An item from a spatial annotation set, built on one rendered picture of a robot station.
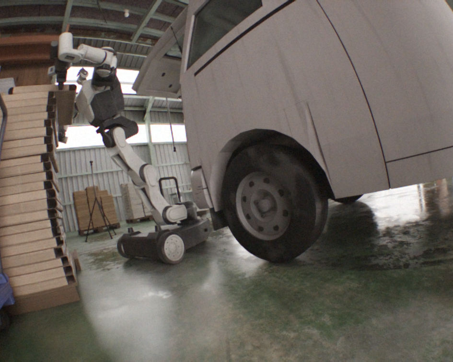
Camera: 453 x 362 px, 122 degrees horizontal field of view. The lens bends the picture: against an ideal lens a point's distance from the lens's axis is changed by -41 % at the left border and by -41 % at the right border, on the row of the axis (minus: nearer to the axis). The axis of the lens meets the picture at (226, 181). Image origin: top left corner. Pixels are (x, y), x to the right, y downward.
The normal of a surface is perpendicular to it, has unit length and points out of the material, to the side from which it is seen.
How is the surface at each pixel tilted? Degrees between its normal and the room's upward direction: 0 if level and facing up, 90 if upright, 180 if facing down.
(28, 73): 90
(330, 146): 100
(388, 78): 92
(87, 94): 105
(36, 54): 90
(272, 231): 94
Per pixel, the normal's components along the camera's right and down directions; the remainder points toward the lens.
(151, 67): 0.36, 0.91
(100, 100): 0.84, 0.01
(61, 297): 0.66, -0.18
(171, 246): 0.82, -0.20
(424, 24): -0.72, 0.12
